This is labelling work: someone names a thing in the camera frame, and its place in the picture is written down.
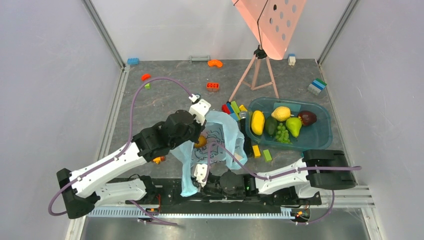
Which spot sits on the black toy brick strip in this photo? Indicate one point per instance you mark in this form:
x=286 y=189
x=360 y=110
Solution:
x=247 y=145

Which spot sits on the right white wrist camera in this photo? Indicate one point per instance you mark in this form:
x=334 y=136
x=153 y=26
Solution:
x=200 y=172

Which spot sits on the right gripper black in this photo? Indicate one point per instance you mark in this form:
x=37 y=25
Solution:
x=210 y=184

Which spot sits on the blue toy brick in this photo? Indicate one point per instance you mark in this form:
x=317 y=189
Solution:
x=133 y=61

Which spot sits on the orange flat toy brick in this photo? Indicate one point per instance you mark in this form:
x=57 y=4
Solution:
x=212 y=86

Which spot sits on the pink perforated board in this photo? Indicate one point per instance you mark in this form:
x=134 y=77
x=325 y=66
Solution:
x=272 y=22

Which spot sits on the yellow fake fruit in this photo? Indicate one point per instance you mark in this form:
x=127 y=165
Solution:
x=257 y=122

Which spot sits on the dark red fake apple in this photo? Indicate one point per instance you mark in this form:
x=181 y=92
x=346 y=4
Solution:
x=307 y=118

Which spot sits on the red curved toy piece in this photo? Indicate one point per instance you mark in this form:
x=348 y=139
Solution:
x=145 y=77

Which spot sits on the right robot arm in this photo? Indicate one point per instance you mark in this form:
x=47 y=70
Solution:
x=317 y=169

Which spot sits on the yellow fake lemon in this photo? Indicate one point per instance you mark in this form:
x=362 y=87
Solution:
x=281 y=113

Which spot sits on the yellow toy brick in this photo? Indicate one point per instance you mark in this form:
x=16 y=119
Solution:
x=256 y=151

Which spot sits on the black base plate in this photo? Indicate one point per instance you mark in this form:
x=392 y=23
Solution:
x=166 y=194

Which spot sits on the white blue small brick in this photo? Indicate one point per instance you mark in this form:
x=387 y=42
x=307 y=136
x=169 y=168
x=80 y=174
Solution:
x=291 y=59

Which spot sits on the orange curved toy piece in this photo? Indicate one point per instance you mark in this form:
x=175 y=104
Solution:
x=215 y=63

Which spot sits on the pink wooden tripod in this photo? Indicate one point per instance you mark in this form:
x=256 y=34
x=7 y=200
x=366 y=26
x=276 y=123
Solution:
x=258 y=55

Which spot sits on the colourful brick pile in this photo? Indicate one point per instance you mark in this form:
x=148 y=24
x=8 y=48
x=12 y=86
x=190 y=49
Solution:
x=233 y=109

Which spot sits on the green fake fruit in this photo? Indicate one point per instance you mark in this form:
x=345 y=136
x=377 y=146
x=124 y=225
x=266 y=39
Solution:
x=294 y=125

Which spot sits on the orange yellow toy car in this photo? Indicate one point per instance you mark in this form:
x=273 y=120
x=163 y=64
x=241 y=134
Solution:
x=159 y=160

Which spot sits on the green fake grapes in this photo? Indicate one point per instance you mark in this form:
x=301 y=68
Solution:
x=282 y=134

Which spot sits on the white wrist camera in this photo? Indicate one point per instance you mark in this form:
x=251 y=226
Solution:
x=199 y=109
x=200 y=172

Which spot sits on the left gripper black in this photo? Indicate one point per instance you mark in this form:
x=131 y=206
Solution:
x=200 y=128

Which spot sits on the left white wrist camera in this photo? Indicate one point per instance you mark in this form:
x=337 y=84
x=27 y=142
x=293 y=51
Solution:
x=199 y=109

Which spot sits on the green fake avocado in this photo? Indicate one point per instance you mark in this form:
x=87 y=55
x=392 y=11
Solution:
x=271 y=126

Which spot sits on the teal plastic bin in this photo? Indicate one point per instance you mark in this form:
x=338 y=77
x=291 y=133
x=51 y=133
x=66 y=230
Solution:
x=316 y=136

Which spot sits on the green toy brick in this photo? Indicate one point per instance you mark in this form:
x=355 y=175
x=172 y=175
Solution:
x=267 y=155

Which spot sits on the light blue plastic bag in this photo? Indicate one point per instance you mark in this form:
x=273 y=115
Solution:
x=224 y=142

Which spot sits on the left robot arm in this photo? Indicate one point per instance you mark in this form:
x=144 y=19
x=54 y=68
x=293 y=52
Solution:
x=84 y=189

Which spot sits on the stacked grey blue green bricks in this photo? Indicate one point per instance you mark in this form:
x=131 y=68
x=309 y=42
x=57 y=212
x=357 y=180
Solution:
x=316 y=86

